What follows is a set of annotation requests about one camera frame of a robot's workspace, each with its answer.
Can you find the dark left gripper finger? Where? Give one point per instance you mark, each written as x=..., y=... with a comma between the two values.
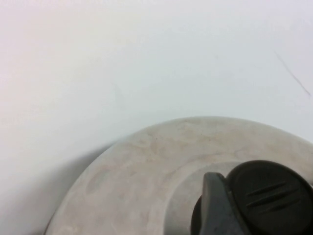
x=217, y=203

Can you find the steel lid with black knob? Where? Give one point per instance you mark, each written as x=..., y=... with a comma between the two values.
x=137, y=176

